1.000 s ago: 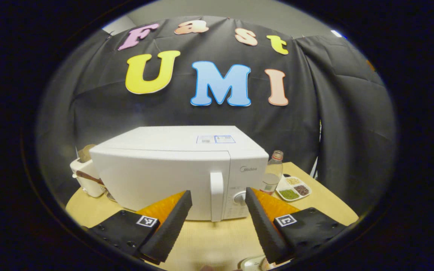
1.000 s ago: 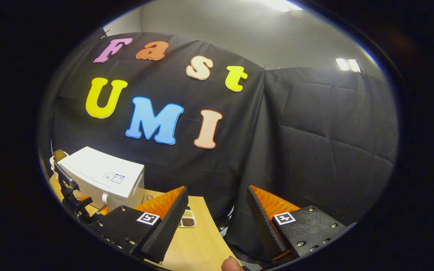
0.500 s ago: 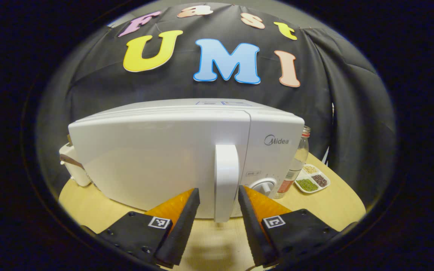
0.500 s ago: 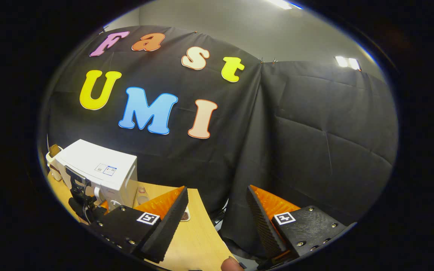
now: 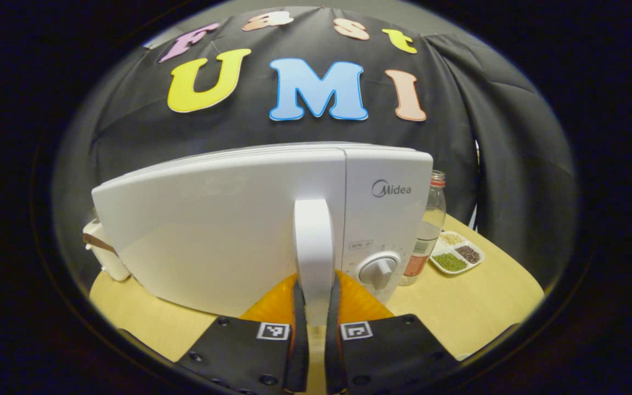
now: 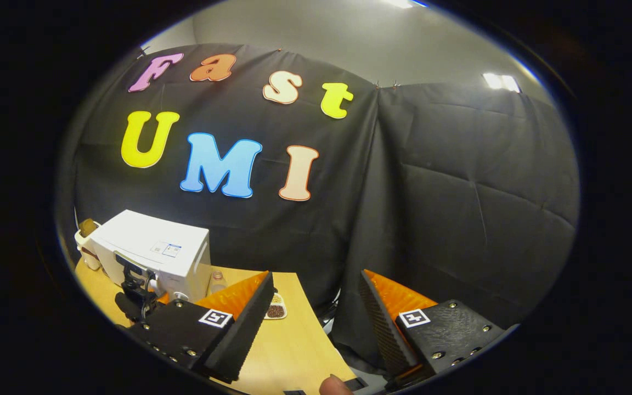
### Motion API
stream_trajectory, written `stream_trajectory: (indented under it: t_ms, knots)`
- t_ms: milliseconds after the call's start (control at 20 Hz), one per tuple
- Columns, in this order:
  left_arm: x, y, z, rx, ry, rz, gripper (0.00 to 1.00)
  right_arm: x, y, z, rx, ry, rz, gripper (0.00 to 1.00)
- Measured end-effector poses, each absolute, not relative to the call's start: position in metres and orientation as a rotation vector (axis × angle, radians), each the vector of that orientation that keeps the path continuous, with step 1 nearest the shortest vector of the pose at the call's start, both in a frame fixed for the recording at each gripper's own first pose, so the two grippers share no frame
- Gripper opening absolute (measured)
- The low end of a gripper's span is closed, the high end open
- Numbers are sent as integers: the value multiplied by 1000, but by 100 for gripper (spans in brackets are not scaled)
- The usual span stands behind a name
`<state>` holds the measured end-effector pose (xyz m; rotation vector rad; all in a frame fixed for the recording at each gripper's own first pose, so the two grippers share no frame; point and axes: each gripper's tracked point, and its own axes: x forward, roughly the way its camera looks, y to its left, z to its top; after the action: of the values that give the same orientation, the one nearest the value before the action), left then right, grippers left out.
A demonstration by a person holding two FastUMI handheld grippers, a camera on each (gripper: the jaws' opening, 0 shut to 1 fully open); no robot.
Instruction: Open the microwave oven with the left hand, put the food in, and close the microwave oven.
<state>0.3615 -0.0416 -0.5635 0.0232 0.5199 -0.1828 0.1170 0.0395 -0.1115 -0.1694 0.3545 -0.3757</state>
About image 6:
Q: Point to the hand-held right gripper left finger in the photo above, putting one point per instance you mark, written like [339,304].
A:
[247,334]

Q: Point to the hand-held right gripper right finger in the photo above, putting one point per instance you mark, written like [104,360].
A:
[384,334]

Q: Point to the white microwave oven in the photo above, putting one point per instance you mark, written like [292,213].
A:
[151,241]

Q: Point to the divided dish of beans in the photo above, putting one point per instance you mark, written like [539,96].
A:
[276,310]

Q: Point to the clear bottle with red label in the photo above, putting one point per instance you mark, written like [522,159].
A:
[218,282]

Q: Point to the white toaster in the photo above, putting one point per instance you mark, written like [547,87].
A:
[86,247]

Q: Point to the brown bread slice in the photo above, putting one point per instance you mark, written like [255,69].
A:
[88,226]

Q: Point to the black backdrop cloth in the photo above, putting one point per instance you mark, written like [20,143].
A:
[431,192]

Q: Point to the ceiling light panel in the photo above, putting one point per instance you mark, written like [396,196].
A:
[501,82]

